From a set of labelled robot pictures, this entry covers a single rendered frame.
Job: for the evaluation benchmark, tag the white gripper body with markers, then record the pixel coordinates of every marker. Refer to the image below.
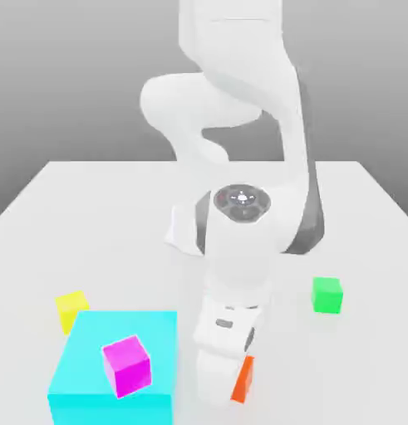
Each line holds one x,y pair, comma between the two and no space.
215,378

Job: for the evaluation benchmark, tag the small orange cube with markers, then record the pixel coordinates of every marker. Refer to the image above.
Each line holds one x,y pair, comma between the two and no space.
243,382

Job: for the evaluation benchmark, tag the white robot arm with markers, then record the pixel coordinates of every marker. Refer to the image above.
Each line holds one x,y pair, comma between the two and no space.
236,99

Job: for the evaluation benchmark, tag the small magenta cube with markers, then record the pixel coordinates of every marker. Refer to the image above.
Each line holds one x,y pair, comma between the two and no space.
128,365

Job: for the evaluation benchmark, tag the small green cube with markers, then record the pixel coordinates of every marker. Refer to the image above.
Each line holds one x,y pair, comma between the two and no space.
326,295

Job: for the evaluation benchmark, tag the small yellow cube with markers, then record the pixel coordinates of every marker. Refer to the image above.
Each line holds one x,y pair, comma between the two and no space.
69,307

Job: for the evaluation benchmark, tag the large cyan box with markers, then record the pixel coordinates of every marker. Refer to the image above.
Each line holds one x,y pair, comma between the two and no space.
84,372

